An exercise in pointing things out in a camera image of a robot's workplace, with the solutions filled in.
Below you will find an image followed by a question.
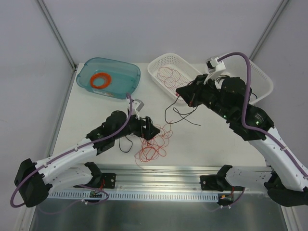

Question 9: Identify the orange thin wire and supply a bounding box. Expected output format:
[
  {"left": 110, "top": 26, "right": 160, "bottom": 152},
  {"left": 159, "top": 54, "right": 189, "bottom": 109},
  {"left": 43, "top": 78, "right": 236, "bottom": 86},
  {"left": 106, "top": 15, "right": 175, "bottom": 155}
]
[{"left": 134, "top": 122, "right": 174, "bottom": 172}]

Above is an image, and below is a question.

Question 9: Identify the thin black wire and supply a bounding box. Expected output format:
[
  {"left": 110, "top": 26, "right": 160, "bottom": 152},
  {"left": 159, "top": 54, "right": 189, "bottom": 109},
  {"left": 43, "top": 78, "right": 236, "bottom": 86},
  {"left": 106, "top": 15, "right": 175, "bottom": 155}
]
[{"left": 118, "top": 100, "right": 202, "bottom": 154}]

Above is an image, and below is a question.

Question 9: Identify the black cable in tub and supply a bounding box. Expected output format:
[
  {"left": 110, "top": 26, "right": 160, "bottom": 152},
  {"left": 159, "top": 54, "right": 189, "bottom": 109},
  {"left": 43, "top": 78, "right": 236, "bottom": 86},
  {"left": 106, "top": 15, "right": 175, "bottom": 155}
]
[{"left": 215, "top": 75, "right": 231, "bottom": 84}]

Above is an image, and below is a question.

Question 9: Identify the thin pink wire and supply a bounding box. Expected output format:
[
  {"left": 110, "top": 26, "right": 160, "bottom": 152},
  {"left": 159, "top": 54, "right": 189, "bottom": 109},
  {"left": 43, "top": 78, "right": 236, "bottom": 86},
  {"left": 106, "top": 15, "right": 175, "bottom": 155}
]
[{"left": 156, "top": 66, "right": 193, "bottom": 90}]

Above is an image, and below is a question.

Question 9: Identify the aluminium mounting rail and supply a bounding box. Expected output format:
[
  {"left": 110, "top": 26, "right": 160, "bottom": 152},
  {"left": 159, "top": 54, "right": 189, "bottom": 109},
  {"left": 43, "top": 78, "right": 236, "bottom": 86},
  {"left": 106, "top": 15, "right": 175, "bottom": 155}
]
[{"left": 48, "top": 164, "right": 275, "bottom": 193}]

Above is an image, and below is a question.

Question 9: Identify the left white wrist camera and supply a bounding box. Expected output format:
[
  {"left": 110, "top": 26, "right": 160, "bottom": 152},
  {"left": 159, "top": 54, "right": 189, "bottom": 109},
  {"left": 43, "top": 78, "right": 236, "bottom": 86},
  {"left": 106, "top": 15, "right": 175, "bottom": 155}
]
[{"left": 131, "top": 99, "right": 144, "bottom": 119}]

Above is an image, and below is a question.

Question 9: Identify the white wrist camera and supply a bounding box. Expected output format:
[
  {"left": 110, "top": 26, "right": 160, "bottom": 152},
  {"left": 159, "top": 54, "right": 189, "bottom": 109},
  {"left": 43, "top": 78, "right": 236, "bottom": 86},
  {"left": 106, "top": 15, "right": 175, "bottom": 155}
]
[
  {"left": 131, "top": 99, "right": 144, "bottom": 119},
  {"left": 204, "top": 56, "right": 226, "bottom": 84}
]

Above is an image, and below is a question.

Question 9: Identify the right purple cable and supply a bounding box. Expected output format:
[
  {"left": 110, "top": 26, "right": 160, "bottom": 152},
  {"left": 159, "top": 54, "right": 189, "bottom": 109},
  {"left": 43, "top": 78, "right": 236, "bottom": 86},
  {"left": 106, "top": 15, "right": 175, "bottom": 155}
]
[{"left": 218, "top": 51, "right": 308, "bottom": 180}]

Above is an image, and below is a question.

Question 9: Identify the white slotted cable duct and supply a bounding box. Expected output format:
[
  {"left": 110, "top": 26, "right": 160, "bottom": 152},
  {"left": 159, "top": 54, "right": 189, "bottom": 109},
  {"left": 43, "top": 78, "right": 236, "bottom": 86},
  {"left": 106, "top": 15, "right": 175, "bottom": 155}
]
[{"left": 48, "top": 190, "right": 218, "bottom": 203}]

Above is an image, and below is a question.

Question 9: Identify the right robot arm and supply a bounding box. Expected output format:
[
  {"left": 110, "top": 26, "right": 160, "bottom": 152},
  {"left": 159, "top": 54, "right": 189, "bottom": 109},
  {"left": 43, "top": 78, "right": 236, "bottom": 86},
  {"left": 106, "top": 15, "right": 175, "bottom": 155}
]
[{"left": 176, "top": 75, "right": 308, "bottom": 207}]

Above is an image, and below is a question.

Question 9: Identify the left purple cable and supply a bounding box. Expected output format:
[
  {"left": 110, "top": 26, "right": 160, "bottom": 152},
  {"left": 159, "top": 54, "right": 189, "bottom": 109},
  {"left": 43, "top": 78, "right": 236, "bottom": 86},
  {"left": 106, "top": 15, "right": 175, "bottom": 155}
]
[{"left": 10, "top": 93, "right": 133, "bottom": 207}]

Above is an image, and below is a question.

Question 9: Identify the white translucent plastic tub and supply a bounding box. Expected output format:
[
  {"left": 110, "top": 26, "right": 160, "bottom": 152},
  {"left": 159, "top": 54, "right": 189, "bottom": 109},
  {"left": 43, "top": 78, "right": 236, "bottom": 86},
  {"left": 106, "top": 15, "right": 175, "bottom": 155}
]
[{"left": 213, "top": 52, "right": 274, "bottom": 105}]

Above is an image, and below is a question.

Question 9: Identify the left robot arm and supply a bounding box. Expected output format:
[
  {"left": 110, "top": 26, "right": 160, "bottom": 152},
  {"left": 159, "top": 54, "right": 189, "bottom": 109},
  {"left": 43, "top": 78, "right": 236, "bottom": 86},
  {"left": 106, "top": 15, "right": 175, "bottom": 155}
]
[{"left": 10, "top": 111, "right": 160, "bottom": 208}]

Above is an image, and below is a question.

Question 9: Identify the teal transparent plastic bin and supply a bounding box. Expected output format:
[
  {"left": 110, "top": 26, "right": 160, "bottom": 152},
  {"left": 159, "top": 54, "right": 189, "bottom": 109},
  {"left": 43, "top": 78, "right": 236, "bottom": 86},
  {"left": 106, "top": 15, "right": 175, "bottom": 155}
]
[{"left": 76, "top": 57, "right": 141, "bottom": 99}]

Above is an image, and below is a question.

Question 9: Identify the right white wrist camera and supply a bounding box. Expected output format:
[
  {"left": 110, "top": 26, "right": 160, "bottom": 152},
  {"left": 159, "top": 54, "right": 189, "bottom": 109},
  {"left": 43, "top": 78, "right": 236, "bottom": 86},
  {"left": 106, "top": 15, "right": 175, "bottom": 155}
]
[{"left": 204, "top": 56, "right": 226, "bottom": 84}]

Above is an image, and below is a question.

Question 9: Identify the purple cable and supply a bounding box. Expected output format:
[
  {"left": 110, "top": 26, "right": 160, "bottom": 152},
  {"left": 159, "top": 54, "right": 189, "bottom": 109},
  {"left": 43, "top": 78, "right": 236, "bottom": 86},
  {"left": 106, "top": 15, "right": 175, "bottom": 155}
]
[
  {"left": 218, "top": 51, "right": 308, "bottom": 180},
  {"left": 10, "top": 93, "right": 133, "bottom": 207}
]

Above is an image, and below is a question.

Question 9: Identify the white perforated plastic basket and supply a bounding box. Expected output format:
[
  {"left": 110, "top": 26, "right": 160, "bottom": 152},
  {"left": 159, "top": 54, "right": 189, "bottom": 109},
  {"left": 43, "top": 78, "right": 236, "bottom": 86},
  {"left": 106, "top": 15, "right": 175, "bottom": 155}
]
[{"left": 147, "top": 53, "right": 201, "bottom": 104}]

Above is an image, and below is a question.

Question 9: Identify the orange coiled cable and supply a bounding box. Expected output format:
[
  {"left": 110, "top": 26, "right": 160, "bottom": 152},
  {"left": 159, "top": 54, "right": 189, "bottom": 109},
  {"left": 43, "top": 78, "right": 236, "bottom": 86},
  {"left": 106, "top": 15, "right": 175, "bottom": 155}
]
[{"left": 90, "top": 72, "right": 113, "bottom": 89}]

